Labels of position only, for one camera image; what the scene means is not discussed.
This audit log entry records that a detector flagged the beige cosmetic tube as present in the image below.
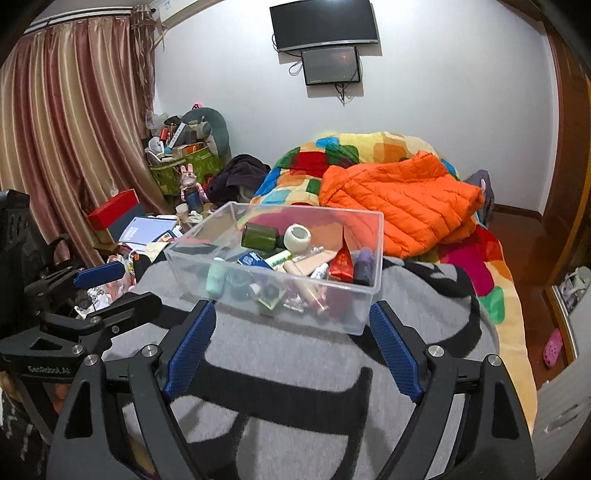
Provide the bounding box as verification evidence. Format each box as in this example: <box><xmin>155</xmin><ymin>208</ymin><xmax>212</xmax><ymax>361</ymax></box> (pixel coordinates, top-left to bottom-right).
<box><xmin>284</xmin><ymin>253</ymin><xmax>331</xmax><ymax>280</ymax></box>

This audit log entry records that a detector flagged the wooden door frame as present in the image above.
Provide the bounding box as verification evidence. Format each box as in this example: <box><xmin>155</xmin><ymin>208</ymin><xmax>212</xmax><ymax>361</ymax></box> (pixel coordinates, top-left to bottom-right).
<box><xmin>540</xmin><ymin>23</ymin><xmax>591</xmax><ymax>287</ymax></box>

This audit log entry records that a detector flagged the grey neck pillow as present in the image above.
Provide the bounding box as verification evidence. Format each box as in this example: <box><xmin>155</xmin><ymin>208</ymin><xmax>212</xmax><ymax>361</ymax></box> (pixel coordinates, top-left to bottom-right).
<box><xmin>179</xmin><ymin>107</ymin><xmax>230</xmax><ymax>160</ymax></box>

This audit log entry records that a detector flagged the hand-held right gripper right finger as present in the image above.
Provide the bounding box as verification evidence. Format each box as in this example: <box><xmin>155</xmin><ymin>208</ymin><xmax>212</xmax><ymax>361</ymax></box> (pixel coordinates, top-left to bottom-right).
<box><xmin>368</xmin><ymin>300</ymin><xmax>536</xmax><ymax>480</ymax></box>

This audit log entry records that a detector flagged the white cabinet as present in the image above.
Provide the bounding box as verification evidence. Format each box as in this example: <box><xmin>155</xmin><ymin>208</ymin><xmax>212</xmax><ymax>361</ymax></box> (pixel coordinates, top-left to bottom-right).
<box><xmin>531</xmin><ymin>277</ymin><xmax>591</xmax><ymax>480</ymax></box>

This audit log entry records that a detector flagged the small black wall monitor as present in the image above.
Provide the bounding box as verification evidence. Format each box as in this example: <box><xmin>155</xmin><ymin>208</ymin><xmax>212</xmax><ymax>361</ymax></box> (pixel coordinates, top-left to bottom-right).
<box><xmin>301</xmin><ymin>45</ymin><xmax>361</xmax><ymax>86</ymax></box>

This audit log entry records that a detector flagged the black wall television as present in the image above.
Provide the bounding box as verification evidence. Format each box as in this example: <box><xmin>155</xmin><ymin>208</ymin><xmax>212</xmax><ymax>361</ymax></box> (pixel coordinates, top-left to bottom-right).
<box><xmin>270</xmin><ymin>0</ymin><xmax>380</xmax><ymax>52</ymax></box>

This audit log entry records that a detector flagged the clear plastic storage box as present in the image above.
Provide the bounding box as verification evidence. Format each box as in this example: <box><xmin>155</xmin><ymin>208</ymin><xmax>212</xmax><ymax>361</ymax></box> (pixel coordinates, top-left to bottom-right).
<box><xmin>164</xmin><ymin>200</ymin><xmax>385</xmax><ymax>335</ymax></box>

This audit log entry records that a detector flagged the pink cosmetic tube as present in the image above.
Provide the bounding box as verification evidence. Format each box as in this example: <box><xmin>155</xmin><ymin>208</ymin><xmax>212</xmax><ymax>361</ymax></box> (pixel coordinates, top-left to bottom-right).
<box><xmin>284</xmin><ymin>281</ymin><xmax>333</xmax><ymax>317</ymax></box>

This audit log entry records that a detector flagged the green round jar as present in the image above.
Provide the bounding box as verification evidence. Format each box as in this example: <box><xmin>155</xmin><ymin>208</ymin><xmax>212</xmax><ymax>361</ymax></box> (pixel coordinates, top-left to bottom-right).
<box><xmin>228</xmin><ymin>270</ymin><xmax>252</xmax><ymax>296</ymax></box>

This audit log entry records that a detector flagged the green storage box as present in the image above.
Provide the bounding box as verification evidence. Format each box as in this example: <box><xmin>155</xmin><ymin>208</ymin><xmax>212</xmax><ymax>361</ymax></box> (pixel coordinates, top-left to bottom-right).
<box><xmin>148</xmin><ymin>148</ymin><xmax>227</xmax><ymax>199</ymax></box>

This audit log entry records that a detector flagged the pink clog shoe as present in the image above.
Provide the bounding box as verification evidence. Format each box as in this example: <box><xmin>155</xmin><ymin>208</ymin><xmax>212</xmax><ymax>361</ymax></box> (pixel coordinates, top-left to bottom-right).
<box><xmin>542</xmin><ymin>329</ymin><xmax>564</xmax><ymax>368</ymax></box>

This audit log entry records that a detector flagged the dark purple clothing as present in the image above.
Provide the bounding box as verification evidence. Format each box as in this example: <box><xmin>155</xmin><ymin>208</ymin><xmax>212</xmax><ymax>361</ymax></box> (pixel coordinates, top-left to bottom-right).
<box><xmin>205</xmin><ymin>154</ymin><xmax>272</xmax><ymax>204</ymax></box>

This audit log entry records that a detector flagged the colourful patchwork blanket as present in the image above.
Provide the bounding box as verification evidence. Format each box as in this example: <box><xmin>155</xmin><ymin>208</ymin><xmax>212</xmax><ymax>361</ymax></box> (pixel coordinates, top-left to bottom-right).
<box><xmin>249</xmin><ymin>131</ymin><xmax>539</xmax><ymax>430</ymax></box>

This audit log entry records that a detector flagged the green square case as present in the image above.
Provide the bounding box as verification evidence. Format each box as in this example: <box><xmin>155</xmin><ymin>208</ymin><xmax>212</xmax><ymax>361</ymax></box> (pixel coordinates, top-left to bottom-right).
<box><xmin>259</xmin><ymin>281</ymin><xmax>283</xmax><ymax>309</ymax></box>

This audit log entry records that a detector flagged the mint green bottle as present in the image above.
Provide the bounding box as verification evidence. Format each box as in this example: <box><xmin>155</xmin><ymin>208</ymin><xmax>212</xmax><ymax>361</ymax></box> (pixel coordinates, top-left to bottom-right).
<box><xmin>205</xmin><ymin>257</ymin><xmax>227</xmax><ymax>298</ymax></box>

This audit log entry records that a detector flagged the pink bunny toy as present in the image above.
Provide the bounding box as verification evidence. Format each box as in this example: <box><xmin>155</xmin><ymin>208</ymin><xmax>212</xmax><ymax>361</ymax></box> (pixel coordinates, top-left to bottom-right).
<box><xmin>179</xmin><ymin>164</ymin><xmax>204</xmax><ymax>195</ymax></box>

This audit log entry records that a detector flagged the red cosmetic tube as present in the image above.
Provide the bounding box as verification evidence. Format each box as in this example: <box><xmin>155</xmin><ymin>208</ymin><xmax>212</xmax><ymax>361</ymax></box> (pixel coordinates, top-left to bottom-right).
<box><xmin>329</xmin><ymin>228</ymin><xmax>355</xmax><ymax>282</ymax></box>

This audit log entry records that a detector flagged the navy box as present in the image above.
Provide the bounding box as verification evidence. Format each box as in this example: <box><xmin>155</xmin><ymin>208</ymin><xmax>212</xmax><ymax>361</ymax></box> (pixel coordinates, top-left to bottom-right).
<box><xmin>108</xmin><ymin>203</ymin><xmax>148</xmax><ymax>243</ymax></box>

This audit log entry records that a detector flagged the red box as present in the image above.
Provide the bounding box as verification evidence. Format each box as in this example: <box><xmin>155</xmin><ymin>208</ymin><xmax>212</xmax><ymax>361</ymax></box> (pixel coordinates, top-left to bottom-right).
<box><xmin>87</xmin><ymin>189</ymin><xmax>139</xmax><ymax>232</ymax></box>

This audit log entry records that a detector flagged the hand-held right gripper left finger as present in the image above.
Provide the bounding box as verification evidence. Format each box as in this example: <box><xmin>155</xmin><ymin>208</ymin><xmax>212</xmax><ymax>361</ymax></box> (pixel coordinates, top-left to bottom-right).
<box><xmin>46</xmin><ymin>299</ymin><xmax>218</xmax><ymax>480</ymax></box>

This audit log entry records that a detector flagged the white blue book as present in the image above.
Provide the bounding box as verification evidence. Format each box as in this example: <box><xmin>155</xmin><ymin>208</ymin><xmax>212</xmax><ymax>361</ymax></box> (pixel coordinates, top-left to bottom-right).
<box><xmin>119</xmin><ymin>215</ymin><xmax>178</xmax><ymax>245</ymax></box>

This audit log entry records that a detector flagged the grey black blanket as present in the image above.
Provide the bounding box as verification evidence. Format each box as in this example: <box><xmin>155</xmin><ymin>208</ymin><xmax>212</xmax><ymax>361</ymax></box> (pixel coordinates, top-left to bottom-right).
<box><xmin>99</xmin><ymin>251</ymin><xmax>502</xmax><ymax>480</ymax></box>

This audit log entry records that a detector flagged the orange down jacket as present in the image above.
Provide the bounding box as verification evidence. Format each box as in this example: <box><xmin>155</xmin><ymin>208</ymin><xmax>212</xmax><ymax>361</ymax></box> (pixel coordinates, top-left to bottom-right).
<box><xmin>318</xmin><ymin>151</ymin><xmax>485</xmax><ymax>259</ymax></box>

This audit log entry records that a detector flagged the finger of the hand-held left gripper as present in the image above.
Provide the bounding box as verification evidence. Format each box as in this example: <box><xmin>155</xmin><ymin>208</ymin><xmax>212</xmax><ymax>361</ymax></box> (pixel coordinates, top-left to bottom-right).
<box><xmin>41</xmin><ymin>291</ymin><xmax>162</xmax><ymax>357</ymax></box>
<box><xmin>25</xmin><ymin>262</ymin><xmax>126</xmax><ymax>301</ymax></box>

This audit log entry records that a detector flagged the striped pink curtain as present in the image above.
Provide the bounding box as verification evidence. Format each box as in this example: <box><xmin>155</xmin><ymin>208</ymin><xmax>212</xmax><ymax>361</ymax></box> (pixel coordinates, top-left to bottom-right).
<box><xmin>0</xmin><ymin>7</ymin><xmax>171</xmax><ymax>268</ymax></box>

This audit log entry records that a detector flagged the dark green bottle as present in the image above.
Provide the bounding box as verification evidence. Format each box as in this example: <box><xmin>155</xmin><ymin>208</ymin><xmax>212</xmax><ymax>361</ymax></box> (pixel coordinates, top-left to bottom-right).
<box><xmin>241</xmin><ymin>222</ymin><xmax>284</xmax><ymax>252</ymax></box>

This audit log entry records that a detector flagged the blue packet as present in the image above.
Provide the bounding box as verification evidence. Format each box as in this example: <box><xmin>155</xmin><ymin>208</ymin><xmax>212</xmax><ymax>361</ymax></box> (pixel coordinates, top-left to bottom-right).
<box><xmin>238</xmin><ymin>251</ymin><xmax>273</xmax><ymax>269</ymax></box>

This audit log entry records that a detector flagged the purple cosmetic bottle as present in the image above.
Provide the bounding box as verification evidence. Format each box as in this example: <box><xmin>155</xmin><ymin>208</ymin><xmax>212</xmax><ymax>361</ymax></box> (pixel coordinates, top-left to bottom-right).
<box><xmin>352</xmin><ymin>248</ymin><xmax>374</xmax><ymax>287</ymax></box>

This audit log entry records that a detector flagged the purple grey cloth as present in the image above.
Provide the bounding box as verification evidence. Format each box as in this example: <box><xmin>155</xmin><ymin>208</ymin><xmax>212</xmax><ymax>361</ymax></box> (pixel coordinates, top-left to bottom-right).
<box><xmin>464</xmin><ymin>169</ymin><xmax>496</xmax><ymax>222</ymax></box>

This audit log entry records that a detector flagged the white tape roll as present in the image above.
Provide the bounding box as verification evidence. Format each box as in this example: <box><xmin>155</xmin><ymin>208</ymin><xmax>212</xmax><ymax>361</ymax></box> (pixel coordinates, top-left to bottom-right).
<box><xmin>283</xmin><ymin>223</ymin><xmax>312</xmax><ymax>252</ymax></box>

